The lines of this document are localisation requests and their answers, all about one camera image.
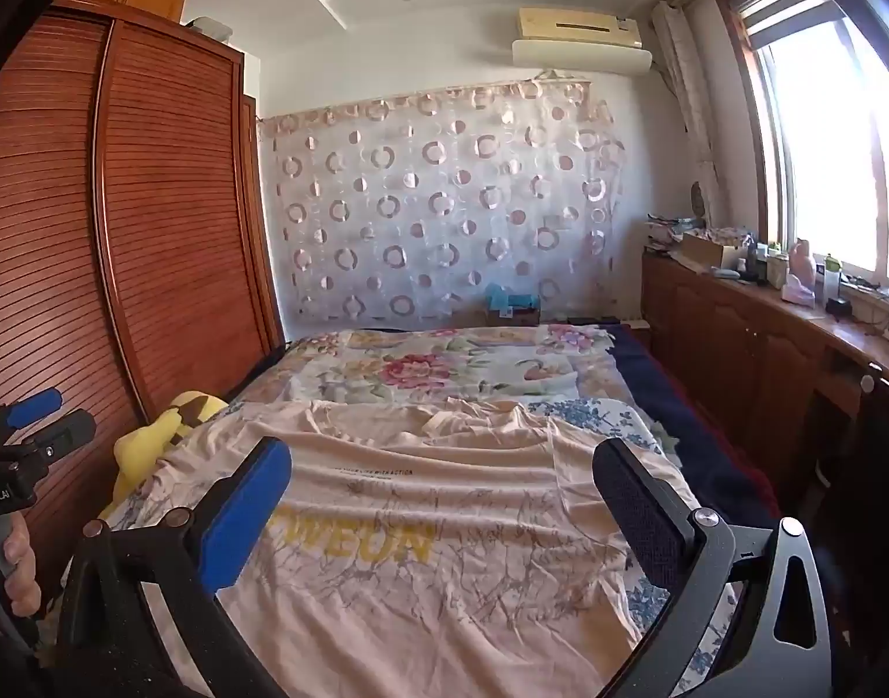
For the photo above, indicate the cardboard box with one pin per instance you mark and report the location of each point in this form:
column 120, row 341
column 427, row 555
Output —
column 703, row 251

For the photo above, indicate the blue floral white blanket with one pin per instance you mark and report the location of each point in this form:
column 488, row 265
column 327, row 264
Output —
column 597, row 418

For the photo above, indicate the circle patterned sheer curtain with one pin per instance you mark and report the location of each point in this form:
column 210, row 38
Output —
column 415, row 196

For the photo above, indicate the striped roller blind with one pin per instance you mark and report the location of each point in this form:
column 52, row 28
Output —
column 779, row 7

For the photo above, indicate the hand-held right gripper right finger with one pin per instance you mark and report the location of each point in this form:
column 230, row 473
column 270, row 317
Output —
column 637, row 509

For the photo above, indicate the white box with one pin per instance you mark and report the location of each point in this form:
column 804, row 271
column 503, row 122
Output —
column 212, row 27

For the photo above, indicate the green capped bottle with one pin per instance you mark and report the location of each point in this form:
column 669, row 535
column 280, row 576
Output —
column 832, row 280

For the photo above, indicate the person's left hand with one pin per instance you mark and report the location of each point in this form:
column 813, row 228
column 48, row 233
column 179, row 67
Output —
column 21, row 567

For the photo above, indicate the dark blue blanket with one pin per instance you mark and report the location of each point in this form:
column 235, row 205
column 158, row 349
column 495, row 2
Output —
column 677, row 407

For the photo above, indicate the wall air conditioner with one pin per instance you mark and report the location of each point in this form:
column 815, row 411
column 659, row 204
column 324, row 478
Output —
column 583, row 57
column 575, row 23

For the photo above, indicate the pink floral blanket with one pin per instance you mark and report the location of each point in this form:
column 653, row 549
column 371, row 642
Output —
column 415, row 367

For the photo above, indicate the pink figurine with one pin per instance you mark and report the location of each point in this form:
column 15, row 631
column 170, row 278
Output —
column 801, row 276

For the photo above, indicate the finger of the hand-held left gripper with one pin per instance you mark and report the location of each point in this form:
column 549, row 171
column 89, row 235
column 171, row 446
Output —
column 33, row 403
column 66, row 430

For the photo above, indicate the brown box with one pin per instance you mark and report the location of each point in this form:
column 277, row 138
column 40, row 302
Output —
column 513, row 318

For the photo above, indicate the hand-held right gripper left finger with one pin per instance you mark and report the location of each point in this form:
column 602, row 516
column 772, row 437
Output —
column 244, row 516

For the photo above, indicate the window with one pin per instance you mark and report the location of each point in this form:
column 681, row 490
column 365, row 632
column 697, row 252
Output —
column 823, row 160

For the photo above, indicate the teal toy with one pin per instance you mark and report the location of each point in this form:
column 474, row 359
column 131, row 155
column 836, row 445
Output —
column 503, row 298

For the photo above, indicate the yellow plush toy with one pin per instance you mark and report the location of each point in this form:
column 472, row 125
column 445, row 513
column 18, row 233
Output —
column 143, row 447

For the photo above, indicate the white window curtain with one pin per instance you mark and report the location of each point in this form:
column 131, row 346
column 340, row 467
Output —
column 681, row 87

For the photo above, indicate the wooden slatted wardrobe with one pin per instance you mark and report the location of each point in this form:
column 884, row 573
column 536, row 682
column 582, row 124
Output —
column 161, row 196

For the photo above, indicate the beige printed t-shirt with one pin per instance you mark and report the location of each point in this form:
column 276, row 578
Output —
column 415, row 509

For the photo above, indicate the wooden sideboard cabinet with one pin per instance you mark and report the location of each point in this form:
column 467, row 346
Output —
column 743, row 349

